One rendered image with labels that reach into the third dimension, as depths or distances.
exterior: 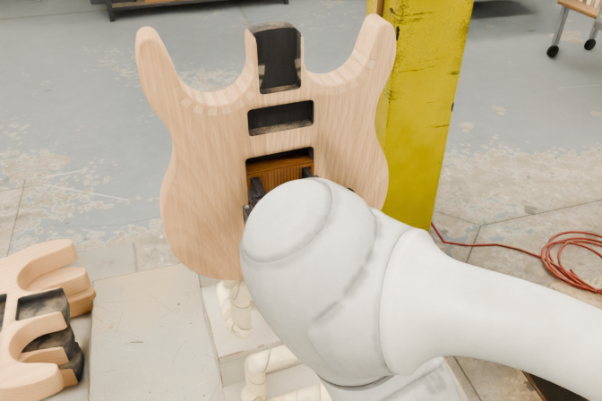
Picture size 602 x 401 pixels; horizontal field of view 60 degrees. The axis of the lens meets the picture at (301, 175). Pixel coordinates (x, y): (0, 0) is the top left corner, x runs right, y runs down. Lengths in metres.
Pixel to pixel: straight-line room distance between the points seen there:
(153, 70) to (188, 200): 0.19
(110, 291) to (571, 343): 0.95
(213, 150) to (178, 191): 0.07
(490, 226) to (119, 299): 2.06
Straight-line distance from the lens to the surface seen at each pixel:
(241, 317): 0.87
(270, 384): 0.96
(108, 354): 1.06
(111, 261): 1.27
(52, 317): 1.02
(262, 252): 0.34
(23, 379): 0.95
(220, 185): 0.73
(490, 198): 3.00
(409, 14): 1.81
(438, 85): 1.99
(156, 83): 0.64
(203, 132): 0.68
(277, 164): 0.75
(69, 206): 3.03
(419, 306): 0.35
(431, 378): 0.48
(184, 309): 1.09
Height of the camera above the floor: 1.75
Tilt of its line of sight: 36 degrees down
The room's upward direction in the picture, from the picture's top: straight up
